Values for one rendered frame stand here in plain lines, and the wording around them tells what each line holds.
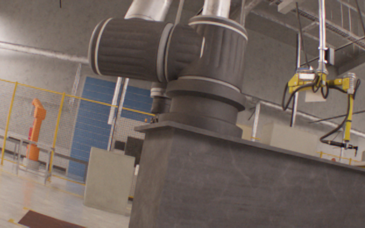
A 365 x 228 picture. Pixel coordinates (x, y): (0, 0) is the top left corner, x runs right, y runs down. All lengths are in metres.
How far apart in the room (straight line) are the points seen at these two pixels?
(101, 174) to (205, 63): 5.58
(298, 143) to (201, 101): 6.80
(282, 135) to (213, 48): 6.57
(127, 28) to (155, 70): 0.16
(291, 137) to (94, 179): 3.70
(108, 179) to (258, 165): 5.58
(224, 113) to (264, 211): 0.33
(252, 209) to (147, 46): 0.57
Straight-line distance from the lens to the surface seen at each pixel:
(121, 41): 1.25
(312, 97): 4.38
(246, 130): 7.47
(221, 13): 1.53
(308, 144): 8.04
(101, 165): 6.67
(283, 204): 1.27
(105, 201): 6.70
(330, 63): 4.20
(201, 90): 1.14
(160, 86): 1.59
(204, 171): 1.11
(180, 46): 1.21
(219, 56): 1.19
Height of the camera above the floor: 0.76
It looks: 8 degrees up
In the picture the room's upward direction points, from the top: 11 degrees clockwise
